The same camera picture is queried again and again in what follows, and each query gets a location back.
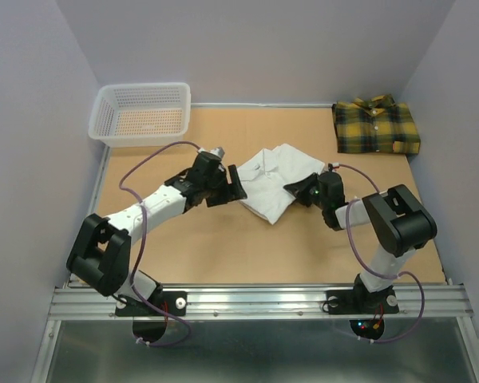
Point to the white perforated plastic basket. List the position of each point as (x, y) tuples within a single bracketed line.
[(140, 114)]

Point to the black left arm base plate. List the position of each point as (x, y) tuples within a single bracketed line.
[(172, 301)]

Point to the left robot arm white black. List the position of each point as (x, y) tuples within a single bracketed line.
[(100, 255)]

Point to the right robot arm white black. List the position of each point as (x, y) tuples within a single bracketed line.
[(401, 224)]

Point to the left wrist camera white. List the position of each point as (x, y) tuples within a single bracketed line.
[(218, 151)]

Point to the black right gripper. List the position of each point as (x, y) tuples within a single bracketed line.
[(298, 188)]

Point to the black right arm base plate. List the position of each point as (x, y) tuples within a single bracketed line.
[(359, 302)]

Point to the yellow plaid folded shirt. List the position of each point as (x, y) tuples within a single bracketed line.
[(380, 124)]

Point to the aluminium mounting rail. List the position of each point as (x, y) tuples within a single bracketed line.
[(249, 302)]

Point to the white long sleeve shirt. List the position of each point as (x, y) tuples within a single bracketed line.
[(264, 176)]

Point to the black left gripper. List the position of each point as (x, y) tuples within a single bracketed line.
[(234, 191)]

